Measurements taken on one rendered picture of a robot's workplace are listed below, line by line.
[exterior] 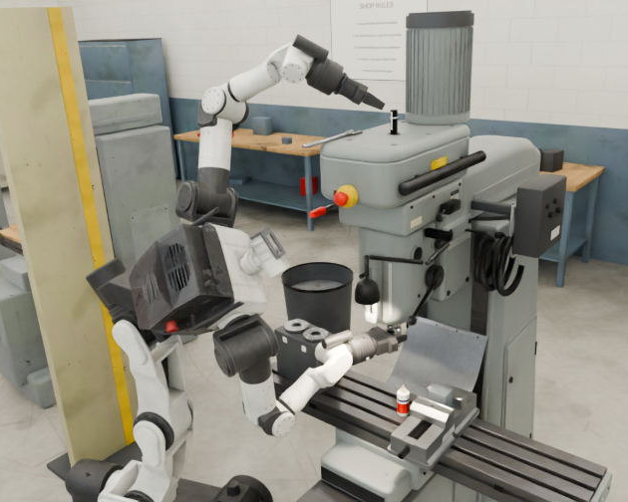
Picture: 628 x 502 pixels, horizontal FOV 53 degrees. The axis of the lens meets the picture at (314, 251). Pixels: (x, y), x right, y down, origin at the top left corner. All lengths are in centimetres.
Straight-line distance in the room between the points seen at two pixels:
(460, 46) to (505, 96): 433
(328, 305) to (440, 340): 163
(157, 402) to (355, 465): 66
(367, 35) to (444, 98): 507
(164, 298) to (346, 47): 573
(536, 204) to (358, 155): 56
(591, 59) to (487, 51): 93
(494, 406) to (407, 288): 79
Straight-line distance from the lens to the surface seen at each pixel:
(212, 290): 160
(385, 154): 162
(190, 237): 162
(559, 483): 200
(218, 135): 183
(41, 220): 310
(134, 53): 891
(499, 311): 232
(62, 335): 329
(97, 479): 244
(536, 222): 193
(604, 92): 599
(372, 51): 696
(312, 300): 392
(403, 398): 213
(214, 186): 179
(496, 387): 247
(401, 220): 174
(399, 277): 186
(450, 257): 201
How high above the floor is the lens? 222
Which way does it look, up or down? 21 degrees down
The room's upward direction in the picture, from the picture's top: 3 degrees counter-clockwise
